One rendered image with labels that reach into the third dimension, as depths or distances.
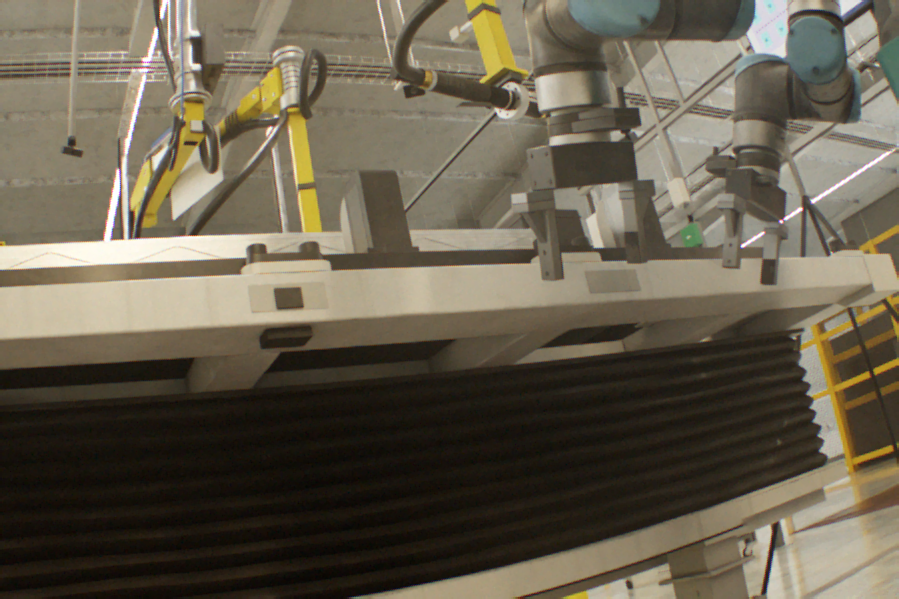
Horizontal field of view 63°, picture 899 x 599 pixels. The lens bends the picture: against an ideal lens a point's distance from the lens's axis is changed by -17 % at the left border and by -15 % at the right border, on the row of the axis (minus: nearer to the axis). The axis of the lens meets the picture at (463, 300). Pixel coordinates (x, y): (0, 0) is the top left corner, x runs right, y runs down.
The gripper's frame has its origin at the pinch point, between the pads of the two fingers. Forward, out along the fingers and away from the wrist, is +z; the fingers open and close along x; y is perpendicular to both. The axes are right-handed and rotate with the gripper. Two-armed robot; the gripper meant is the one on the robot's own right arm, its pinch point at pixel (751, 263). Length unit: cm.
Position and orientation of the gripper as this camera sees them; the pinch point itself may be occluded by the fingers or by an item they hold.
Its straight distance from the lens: 129.6
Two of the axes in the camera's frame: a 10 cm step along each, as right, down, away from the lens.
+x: 7.2, 1.6, 6.7
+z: -1.5, 9.9, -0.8
